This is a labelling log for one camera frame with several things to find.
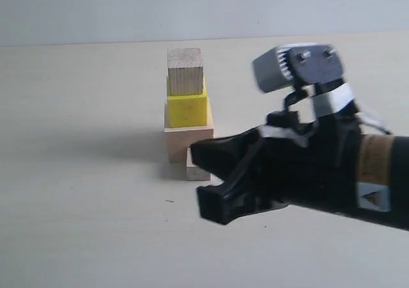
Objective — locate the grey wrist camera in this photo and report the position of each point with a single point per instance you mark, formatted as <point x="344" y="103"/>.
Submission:
<point x="297" y="64"/>

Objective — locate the small wooden cube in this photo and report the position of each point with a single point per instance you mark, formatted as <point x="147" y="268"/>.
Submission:
<point x="193" y="172"/>

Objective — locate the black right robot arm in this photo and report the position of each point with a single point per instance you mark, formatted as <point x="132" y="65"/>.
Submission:
<point x="382" y="170"/>

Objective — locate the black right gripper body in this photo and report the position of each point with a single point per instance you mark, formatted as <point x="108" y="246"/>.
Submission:
<point x="320" y="176"/>

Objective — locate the yellow cube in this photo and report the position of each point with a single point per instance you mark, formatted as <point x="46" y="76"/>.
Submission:
<point x="186" y="110"/>

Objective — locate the large pale wooden cube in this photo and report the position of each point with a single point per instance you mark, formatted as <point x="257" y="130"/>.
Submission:
<point x="178" y="140"/>

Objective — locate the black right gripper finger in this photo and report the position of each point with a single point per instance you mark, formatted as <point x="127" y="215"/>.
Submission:
<point x="233" y="199"/>
<point x="222" y="155"/>

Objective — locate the medium wooden cube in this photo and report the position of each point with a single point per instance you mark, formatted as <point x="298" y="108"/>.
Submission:
<point x="185" y="71"/>

